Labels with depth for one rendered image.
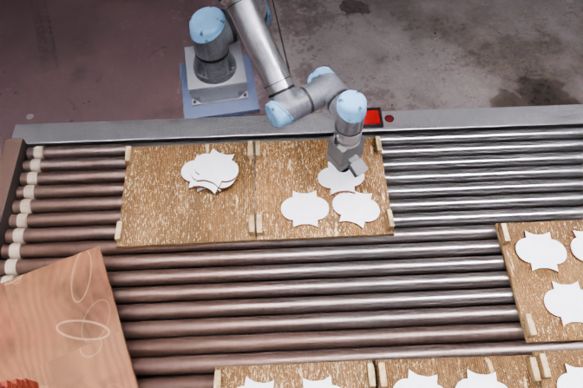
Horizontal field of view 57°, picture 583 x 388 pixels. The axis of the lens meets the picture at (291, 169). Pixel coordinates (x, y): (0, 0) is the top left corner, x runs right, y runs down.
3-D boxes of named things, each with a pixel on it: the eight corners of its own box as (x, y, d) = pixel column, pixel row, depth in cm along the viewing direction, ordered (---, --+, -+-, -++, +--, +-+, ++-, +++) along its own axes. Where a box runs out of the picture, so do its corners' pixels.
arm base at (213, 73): (190, 56, 191) (185, 36, 182) (231, 48, 193) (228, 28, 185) (198, 88, 183) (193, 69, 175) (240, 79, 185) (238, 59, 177)
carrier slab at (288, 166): (255, 144, 176) (255, 141, 175) (378, 140, 177) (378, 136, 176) (257, 241, 158) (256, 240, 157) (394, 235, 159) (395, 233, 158)
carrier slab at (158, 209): (129, 149, 175) (127, 147, 174) (253, 144, 177) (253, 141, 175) (117, 248, 157) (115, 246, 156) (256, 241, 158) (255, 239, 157)
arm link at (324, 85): (295, 75, 141) (317, 104, 136) (330, 59, 144) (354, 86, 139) (295, 95, 147) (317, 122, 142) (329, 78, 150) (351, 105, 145)
